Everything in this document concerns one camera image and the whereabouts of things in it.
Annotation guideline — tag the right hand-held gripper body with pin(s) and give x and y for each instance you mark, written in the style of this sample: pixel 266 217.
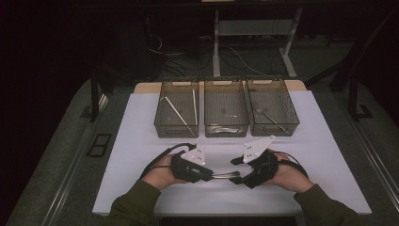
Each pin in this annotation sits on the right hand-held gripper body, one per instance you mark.
pixel 262 169

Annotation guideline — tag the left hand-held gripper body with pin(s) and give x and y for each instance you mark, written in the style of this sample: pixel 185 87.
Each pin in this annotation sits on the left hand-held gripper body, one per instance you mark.
pixel 188 169

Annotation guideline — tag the metal knife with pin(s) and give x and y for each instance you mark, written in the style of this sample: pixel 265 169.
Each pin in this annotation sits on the metal knife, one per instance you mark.
pixel 224 174

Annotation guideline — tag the smoky transparent plastic bin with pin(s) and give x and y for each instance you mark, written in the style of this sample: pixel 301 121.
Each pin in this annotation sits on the smoky transparent plastic bin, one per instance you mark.
pixel 226 103
pixel 282 103
pixel 166 130

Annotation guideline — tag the white chopstick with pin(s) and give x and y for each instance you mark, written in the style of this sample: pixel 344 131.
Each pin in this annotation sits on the white chopstick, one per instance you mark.
pixel 194 106
pixel 177 115

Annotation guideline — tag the person's left hand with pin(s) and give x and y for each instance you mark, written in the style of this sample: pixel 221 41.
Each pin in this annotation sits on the person's left hand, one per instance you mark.
pixel 160 175

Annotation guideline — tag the person's right hand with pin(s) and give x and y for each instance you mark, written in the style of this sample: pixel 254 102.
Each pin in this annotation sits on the person's right hand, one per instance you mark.
pixel 291 179

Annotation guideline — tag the black metal stand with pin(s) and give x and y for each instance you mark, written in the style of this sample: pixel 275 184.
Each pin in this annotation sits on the black metal stand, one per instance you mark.
pixel 354 94

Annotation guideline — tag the black rectangular floor frame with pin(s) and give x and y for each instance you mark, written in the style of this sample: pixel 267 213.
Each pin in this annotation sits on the black rectangular floor frame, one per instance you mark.
pixel 94 145

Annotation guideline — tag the white metal desk frame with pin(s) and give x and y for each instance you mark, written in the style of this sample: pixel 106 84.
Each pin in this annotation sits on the white metal desk frame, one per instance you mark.
pixel 216 47

